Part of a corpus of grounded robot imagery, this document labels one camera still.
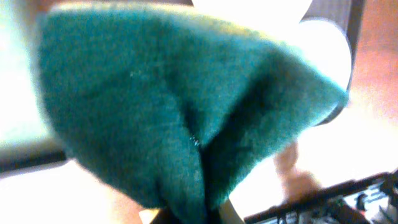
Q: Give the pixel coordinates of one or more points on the green and yellow sponge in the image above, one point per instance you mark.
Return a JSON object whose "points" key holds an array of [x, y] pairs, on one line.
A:
{"points": [[171, 107]]}

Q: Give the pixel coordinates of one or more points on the white plate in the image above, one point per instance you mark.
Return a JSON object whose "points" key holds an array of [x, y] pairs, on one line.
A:
{"points": [[324, 43], [273, 16]]}

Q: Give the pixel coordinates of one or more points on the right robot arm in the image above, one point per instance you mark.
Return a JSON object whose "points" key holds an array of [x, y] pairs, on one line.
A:
{"points": [[369, 200]]}

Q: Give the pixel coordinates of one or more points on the brown plastic serving tray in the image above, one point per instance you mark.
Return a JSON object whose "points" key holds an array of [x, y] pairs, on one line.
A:
{"points": [[346, 14]]}

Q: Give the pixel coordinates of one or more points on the small black soapy tray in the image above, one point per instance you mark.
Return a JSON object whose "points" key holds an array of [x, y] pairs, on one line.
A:
{"points": [[32, 161]]}

